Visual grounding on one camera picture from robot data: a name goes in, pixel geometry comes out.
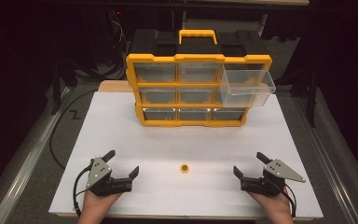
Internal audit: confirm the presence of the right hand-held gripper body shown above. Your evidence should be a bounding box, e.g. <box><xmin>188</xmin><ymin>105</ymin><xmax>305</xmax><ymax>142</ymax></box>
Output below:
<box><xmin>241</xmin><ymin>159</ymin><xmax>307</xmax><ymax>198</ymax></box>

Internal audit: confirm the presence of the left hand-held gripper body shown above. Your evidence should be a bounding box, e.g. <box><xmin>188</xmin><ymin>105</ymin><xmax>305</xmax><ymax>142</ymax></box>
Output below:
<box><xmin>86</xmin><ymin>156</ymin><xmax>134</xmax><ymax>198</ymax></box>

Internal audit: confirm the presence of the clear plastic drawer bin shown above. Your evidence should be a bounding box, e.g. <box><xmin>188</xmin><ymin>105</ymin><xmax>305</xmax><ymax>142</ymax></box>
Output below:
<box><xmin>220</xmin><ymin>68</ymin><xmax>277</xmax><ymax>108</ymax></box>

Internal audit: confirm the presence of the yellow black organizer cabinet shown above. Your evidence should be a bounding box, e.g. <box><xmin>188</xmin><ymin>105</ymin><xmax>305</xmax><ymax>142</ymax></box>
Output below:
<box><xmin>125</xmin><ymin>29</ymin><xmax>273</xmax><ymax>128</ymax></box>

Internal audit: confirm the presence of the person's right hand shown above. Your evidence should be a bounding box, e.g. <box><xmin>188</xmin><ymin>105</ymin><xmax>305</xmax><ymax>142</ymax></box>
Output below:
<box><xmin>247</xmin><ymin>186</ymin><xmax>293</xmax><ymax>218</ymax></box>

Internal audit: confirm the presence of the person's left hand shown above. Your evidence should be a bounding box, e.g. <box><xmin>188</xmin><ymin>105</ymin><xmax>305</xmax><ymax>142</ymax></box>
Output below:
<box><xmin>81</xmin><ymin>189</ymin><xmax>122</xmax><ymax>218</ymax></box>

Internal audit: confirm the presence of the white board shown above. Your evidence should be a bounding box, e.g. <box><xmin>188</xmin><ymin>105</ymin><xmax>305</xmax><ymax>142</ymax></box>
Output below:
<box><xmin>48</xmin><ymin>91</ymin><xmax>324</xmax><ymax>218</ymax></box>

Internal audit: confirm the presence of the wooden board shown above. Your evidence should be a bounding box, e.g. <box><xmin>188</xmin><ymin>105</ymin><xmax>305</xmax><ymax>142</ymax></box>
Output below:
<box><xmin>55</xmin><ymin>79</ymin><xmax>323</xmax><ymax>222</ymax></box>

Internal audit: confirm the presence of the black stand leg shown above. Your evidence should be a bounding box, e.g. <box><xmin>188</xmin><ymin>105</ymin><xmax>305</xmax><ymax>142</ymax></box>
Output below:
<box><xmin>50</xmin><ymin>59</ymin><xmax>78</xmax><ymax>116</ymax></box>
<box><xmin>306</xmin><ymin>69</ymin><xmax>322</xmax><ymax>129</ymax></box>

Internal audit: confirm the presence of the set of small clear drawers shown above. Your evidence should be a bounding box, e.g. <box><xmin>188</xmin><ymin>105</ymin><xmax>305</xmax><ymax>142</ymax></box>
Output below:
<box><xmin>133</xmin><ymin>62</ymin><xmax>247</xmax><ymax>122</ymax></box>

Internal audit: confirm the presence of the grey box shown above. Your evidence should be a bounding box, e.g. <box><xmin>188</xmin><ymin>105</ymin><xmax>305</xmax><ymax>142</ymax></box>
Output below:
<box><xmin>182</xmin><ymin>18</ymin><xmax>268</xmax><ymax>33</ymax></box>

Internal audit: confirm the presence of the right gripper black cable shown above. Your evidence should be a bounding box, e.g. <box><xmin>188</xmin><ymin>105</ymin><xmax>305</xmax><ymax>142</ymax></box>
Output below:
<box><xmin>283</xmin><ymin>182</ymin><xmax>298</xmax><ymax>218</ymax></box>

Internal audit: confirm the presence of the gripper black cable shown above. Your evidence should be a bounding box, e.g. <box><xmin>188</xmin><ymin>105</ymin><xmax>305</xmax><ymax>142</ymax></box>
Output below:
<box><xmin>283</xmin><ymin>182</ymin><xmax>298</xmax><ymax>218</ymax></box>
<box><xmin>72</xmin><ymin>164</ymin><xmax>95</xmax><ymax>217</ymax></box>

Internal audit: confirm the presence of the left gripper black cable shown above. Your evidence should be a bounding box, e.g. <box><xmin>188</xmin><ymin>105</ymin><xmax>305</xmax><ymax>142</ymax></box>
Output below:
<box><xmin>72</xmin><ymin>164</ymin><xmax>95</xmax><ymax>217</ymax></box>

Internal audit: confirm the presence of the thin black floor cable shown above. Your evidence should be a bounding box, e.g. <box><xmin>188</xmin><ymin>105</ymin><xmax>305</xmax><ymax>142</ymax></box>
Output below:
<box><xmin>48</xmin><ymin>89</ymin><xmax>99</xmax><ymax>171</ymax></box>

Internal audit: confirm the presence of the metal rail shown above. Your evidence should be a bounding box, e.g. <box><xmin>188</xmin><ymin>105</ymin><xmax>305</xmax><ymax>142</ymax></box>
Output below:
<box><xmin>293</xmin><ymin>94</ymin><xmax>358</xmax><ymax>224</ymax></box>
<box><xmin>0</xmin><ymin>87</ymin><xmax>71</xmax><ymax>224</ymax></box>

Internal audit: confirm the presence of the bundle of thin wires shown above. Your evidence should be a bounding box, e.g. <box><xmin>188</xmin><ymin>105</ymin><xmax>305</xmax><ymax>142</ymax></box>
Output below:
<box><xmin>106</xmin><ymin>8</ymin><xmax>132</xmax><ymax>52</ymax></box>

